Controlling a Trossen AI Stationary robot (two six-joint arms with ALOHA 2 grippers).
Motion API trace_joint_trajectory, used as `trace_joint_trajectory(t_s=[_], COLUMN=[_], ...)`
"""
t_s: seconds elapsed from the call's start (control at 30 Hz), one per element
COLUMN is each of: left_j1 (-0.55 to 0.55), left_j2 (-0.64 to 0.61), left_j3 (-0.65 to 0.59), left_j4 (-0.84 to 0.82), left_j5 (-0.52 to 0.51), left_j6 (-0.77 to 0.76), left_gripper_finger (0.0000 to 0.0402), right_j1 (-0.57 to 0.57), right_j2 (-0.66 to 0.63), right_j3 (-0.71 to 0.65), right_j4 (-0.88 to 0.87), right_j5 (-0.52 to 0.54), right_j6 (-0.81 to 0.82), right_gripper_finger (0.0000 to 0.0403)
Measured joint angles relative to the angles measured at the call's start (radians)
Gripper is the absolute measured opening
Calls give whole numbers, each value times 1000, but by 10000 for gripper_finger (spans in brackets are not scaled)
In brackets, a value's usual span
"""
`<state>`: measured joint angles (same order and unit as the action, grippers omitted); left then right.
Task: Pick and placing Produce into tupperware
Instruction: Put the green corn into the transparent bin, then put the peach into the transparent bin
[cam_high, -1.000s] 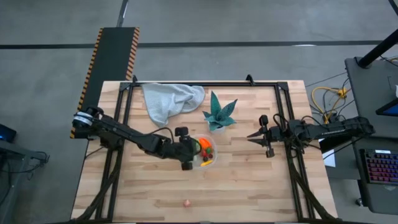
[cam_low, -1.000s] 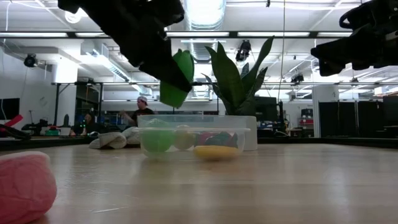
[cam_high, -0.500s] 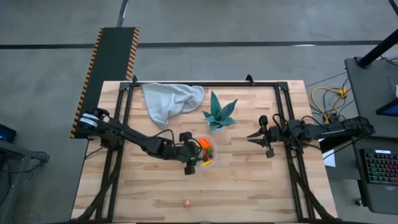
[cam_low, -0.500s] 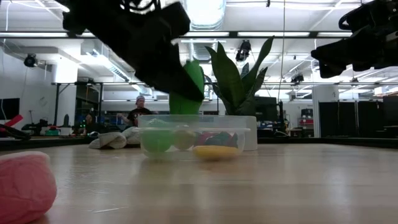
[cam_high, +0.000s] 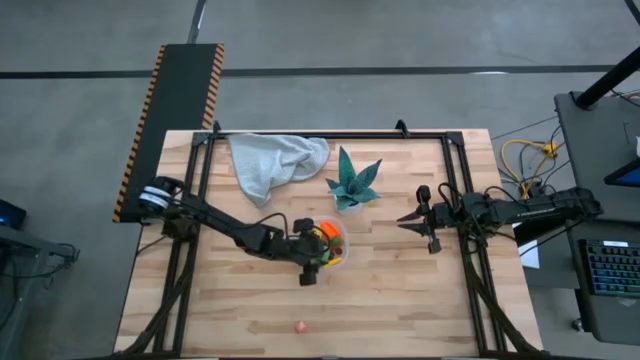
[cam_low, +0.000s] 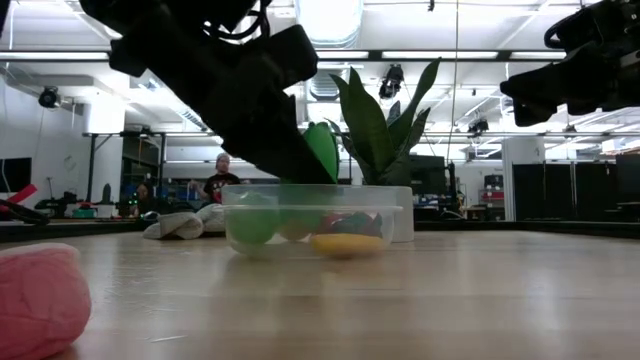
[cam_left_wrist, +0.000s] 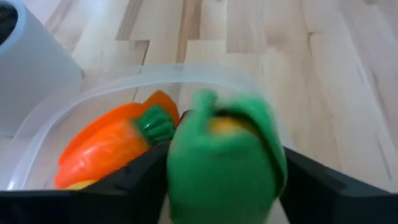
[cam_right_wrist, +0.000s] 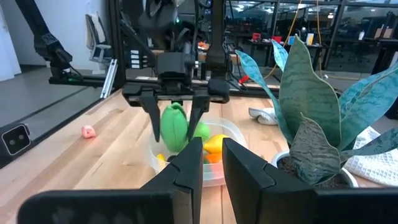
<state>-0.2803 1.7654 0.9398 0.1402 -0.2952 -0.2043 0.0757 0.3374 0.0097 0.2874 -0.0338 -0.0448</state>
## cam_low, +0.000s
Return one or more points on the round green toy fruit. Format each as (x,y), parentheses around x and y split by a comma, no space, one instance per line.
(252,227)

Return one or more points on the black room partition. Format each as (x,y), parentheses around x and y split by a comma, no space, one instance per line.
(560,190)

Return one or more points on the red background tool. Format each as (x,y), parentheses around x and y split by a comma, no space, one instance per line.
(22,194)

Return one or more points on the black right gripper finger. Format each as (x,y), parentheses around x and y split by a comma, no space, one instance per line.
(530,114)
(555,85)

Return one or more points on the person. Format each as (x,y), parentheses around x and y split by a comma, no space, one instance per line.
(145,197)
(220,182)

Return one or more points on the white crumpled cloth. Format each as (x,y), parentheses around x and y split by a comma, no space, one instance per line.
(180,224)

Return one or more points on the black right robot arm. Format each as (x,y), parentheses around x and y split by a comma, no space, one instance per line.
(625,15)

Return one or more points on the clear plastic tupperware container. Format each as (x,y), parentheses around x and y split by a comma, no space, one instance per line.
(235,197)

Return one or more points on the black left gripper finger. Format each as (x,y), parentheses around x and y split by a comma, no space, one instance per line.
(302,155)
(260,145)

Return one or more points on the black wall monitor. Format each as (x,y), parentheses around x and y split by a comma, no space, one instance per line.
(15,175)

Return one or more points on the pink knitted toy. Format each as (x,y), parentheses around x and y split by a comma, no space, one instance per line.
(40,300)

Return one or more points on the black overhead frame beam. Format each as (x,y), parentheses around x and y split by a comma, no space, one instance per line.
(425,54)

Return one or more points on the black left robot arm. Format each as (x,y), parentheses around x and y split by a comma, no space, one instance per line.
(150,20)

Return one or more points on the green snake plant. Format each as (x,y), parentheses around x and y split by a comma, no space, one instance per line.
(372,130)

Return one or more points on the dark monitor behind plant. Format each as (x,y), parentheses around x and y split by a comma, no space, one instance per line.
(427,175)

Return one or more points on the white room pillar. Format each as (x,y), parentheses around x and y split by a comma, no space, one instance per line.
(522,150)

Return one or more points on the black metal rack frame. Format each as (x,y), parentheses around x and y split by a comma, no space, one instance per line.
(125,160)

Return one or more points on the long yellow toy vegetable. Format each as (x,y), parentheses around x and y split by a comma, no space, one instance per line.
(347,245)

